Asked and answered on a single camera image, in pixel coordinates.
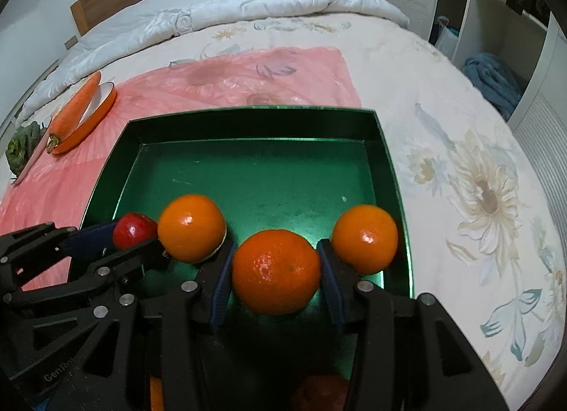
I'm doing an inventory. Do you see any white duvet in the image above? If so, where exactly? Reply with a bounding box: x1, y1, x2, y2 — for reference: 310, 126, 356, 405
20, 0, 410, 115

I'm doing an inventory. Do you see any green leafy vegetable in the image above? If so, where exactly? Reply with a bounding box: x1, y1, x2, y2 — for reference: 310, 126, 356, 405
5, 122, 47, 173

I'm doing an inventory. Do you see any white open shelf unit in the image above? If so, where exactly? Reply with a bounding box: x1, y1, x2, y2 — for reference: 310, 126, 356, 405
436, 0, 567, 128

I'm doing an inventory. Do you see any pink plastic sheet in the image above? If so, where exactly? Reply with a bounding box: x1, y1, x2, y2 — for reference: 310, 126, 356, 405
0, 47, 361, 292

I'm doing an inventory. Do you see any white vented cabinet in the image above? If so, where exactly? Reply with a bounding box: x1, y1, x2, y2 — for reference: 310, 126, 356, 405
507, 12, 567, 235

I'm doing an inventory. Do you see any white oval plate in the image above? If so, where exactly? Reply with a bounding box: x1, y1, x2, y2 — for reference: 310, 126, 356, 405
9, 128, 51, 187

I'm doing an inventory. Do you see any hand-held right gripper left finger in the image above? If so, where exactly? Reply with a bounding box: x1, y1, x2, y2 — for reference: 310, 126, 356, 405
42, 240, 238, 411

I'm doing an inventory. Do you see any blue towel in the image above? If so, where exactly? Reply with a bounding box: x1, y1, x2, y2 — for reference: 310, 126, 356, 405
463, 53, 524, 122

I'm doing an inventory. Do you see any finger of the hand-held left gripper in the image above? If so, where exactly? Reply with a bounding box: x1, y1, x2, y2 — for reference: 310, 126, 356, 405
4, 237, 172, 311
0, 220, 118, 293

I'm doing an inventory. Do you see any white bag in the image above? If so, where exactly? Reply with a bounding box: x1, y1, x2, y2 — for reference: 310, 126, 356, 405
436, 16, 461, 60

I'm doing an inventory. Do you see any green box tray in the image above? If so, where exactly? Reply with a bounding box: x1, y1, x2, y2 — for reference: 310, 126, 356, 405
82, 105, 417, 411

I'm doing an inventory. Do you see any orange rimmed white plate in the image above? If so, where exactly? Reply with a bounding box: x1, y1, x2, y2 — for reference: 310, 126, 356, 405
52, 82, 117, 155

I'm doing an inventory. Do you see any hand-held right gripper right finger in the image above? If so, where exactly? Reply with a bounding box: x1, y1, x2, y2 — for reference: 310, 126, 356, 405
315, 238, 510, 411

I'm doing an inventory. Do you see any small red apple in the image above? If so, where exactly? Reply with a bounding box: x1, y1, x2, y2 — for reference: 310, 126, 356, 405
112, 213, 159, 250

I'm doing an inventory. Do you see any carrot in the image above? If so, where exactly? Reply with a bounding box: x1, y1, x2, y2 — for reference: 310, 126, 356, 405
46, 72, 102, 154

